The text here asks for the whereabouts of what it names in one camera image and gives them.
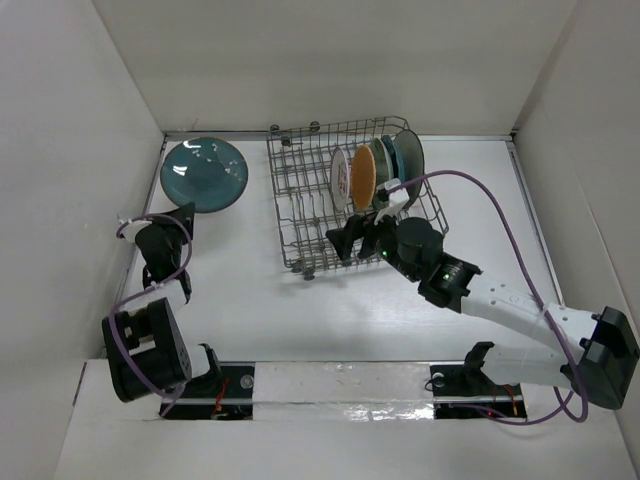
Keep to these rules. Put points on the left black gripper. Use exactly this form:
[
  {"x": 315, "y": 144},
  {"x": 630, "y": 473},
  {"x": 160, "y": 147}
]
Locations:
[{"x": 183, "y": 214}]

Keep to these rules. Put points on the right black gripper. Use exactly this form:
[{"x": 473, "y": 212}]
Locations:
[{"x": 344, "y": 238}]

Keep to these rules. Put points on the dark teal blossom plate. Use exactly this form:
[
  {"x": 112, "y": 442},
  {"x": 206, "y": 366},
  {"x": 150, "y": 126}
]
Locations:
[{"x": 207, "y": 171}]

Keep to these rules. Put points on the white plate red characters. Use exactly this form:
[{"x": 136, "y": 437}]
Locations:
[{"x": 340, "y": 179}]

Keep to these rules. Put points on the round woven bamboo tray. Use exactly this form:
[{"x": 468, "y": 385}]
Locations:
[{"x": 363, "y": 177}]

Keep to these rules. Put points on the light green flower plate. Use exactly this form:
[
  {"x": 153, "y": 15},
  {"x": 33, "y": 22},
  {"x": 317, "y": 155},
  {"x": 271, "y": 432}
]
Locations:
[{"x": 382, "y": 160}]

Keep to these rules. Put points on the teal scalloped plate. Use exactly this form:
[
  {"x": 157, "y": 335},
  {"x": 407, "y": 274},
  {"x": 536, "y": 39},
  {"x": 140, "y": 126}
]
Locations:
[{"x": 396, "y": 158}]

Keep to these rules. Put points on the cream plate tree drawing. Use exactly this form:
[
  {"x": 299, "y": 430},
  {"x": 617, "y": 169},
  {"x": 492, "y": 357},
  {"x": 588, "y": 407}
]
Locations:
[{"x": 409, "y": 146}]

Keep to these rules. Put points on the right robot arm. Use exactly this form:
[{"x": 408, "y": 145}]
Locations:
[{"x": 593, "y": 354}]

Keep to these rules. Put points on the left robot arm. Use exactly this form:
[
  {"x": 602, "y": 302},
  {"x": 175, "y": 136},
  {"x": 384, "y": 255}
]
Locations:
[{"x": 145, "y": 350}]

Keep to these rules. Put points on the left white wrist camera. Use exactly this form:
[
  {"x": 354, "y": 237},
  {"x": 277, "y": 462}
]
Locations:
[{"x": 129, "y": 229}]

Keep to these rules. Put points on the grey wire dish rack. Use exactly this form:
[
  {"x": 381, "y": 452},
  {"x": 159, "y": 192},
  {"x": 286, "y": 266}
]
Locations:
[{"x": 300, "y": 164}]

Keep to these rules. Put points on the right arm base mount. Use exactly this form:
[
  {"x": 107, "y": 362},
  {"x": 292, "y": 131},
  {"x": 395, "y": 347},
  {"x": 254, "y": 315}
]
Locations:
[{"x": 459, "y": 394}]

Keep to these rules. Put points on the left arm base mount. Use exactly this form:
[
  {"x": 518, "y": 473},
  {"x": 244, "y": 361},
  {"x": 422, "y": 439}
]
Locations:
[{"x": 226, "y": 399}]

